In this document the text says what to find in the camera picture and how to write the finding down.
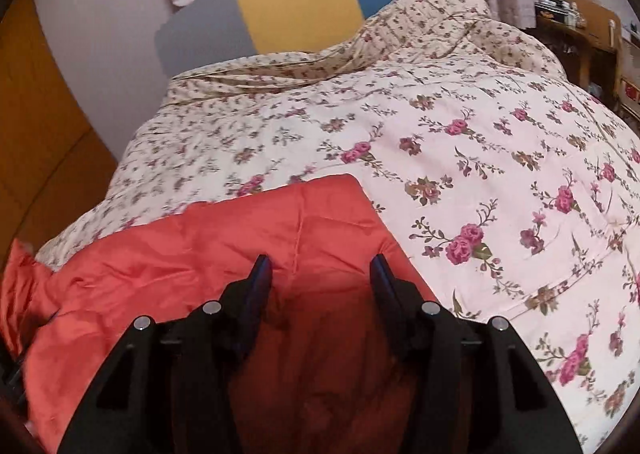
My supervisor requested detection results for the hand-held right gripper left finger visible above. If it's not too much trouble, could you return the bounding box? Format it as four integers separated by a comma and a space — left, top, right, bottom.
57, 254, 274, 454

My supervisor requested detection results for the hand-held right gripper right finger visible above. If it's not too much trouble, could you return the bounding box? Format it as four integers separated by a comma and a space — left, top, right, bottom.
369, 253, 585, 454

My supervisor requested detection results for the orange quilted jacket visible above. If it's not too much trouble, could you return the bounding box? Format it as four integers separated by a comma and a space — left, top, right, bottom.
0, 173, 473, 454

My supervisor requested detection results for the floral print blanket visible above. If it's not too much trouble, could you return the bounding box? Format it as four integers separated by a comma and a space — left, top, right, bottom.
36, 0, 640, 454

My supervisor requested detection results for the yellow wooden wardrobe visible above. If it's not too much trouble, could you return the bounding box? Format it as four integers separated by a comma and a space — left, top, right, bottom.
0, 0, 119, 260

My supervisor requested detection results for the grey yellow blue headboard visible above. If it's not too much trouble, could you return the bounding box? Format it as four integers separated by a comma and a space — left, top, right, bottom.
154, 0, 443, 81

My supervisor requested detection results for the wooden desk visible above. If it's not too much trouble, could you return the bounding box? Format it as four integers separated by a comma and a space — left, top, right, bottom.
520, 0, 625, 96

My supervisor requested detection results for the cluster of small desk items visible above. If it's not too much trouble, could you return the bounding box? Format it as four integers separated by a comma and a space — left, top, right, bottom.
532, 0, 588, 29

